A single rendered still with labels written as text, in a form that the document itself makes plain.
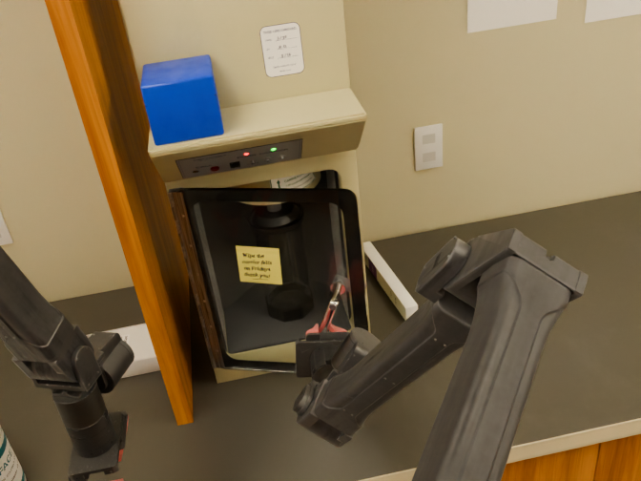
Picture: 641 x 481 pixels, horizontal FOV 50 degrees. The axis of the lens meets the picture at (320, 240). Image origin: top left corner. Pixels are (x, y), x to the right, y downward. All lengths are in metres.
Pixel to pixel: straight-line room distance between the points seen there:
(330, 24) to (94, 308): 0.94
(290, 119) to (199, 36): 0.18
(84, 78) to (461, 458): 0.72
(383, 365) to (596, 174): 1.27
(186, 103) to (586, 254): 1.07
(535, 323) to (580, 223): 1.28
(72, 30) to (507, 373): 0.71
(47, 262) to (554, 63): 1.30
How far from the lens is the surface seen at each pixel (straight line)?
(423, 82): 1.65
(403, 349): 0.75
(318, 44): 1.10
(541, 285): 0.59
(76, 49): 1.00
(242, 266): 1.20
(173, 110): 1.00
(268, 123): 1.03
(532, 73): 1.75
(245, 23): 1.08
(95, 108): 1.02
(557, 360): 1.44
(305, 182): 1.23
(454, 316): 0.69
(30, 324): 0.86
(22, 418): 1.52
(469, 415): 0.52
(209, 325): 1.31
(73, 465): 1.03
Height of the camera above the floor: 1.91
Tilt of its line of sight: 33 degrees down
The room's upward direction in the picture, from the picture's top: 7 degrees counter-clockwise
